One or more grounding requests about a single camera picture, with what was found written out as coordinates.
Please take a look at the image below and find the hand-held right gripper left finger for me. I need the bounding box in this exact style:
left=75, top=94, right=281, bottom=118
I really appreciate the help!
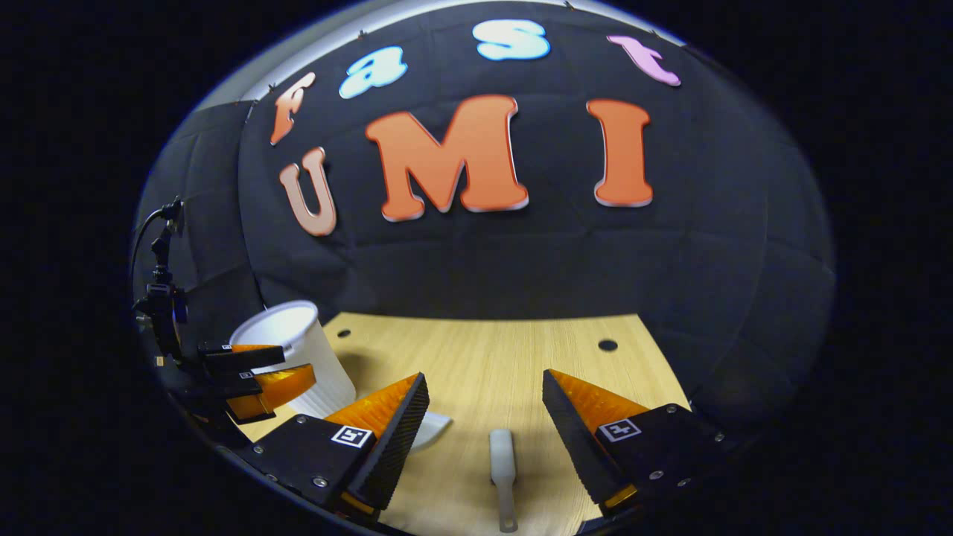
left=249, top=372, right=430, bottom=522

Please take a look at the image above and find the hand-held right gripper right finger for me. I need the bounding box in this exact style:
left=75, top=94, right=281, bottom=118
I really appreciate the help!
left=542, top=368, right=727, bottom=514

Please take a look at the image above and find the white ribbed garbage bin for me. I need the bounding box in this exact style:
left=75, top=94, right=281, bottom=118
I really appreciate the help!
left=229, top=300, right=357, bottom=419

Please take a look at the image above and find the light wooden desktop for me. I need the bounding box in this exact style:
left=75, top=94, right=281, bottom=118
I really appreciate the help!
left=238, top=313, right=693, bottom=536

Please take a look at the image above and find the grey plastic dustpan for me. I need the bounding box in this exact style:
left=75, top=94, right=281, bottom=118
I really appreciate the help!
left=412, top=412, right=453, bottom=451

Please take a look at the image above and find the small grey broom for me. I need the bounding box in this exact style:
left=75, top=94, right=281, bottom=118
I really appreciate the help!
left=489, top=429, right=518, bottom=534

